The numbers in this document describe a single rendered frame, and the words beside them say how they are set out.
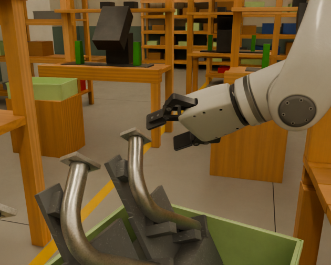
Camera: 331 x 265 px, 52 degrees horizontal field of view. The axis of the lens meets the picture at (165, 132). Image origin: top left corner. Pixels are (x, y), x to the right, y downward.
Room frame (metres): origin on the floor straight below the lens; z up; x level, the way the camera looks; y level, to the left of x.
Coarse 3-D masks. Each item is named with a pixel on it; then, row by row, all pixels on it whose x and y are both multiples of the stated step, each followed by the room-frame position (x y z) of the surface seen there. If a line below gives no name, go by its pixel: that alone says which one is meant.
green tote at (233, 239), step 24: (120, 216) 0.72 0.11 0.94; (192, 216) 0.72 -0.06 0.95; (216, 216) 0.70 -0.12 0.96; (216, 240) 0.68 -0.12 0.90; (240, 240) 0.66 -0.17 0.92; (264, 240) 0.63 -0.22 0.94; (288, 240) 0.61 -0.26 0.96; (48, 264) 0.53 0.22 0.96; (240, 264) 0.66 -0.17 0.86; (264, 264) 0.63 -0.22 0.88; (288, 264) 0.61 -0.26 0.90
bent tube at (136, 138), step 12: (132, 132) 0.64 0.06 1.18; (132, 144) 0.63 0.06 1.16; (132, 156) 0.61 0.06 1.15; (132, 168) 0.59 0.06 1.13; (132, 180) 0.58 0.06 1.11; (132, 192) 0.57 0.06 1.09; (144, 192) 0.57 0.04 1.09; (144, 204) 0.56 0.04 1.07; (156, 204) 0.58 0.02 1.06; (156, 216) 0.57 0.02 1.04; (168, 216) 0.59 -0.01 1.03; (180, 216) 0.63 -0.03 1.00; (180, 228) 0.63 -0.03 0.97; (192, 228) 0.65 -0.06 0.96
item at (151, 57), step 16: (144, 0) 10.86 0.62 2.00; (160, 0) 10.68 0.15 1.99; (176, 0) 10.55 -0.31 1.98; (208, 0) 10.30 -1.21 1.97; (224, 0) 10.18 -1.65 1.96; (144, 16) 10.81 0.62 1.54; (160, 16) 10.68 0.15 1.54; (176, 16) 10.55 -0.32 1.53; (144, 32) 10.81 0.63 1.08; (160, 32) 10.68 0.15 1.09; (176, 32) 10.55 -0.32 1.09; (160, 48) 10.68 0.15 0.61; (176, 48) 10.55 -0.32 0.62; (192, 64) 10.89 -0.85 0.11; (224, 64) 10.16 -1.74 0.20
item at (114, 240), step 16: (48, 192) 0.48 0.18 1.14; (48, 208) 0.47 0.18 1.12; (48, 224) 0.46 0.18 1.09; (112, 224) 0.55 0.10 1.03; (64, 240) 0.46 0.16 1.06; (96, 240) 0.50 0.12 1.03; (112, 240) 0.53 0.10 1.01; (128, 240) 0.56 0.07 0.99; (64, 256) 0.45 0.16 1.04; (128, 256) 0.54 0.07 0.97
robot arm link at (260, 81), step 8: (280, 64) 0.53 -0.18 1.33; (256, 72) 0.55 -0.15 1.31; (264, 72) 0.53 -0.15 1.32; (272, 72) 0.52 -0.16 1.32; (256, 80) 0.53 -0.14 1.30; (264, 80) 0.52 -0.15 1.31; (272, 80) 0.50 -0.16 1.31; (256, 88) 0.52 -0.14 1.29; (264, 88) 0.51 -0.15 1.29; (256, 96) 0.52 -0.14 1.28; (264, 96) 0.51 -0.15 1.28; (256, 104) 0.52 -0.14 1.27; (264, 104) 0.51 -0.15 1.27; (264, 112) 0.52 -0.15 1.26
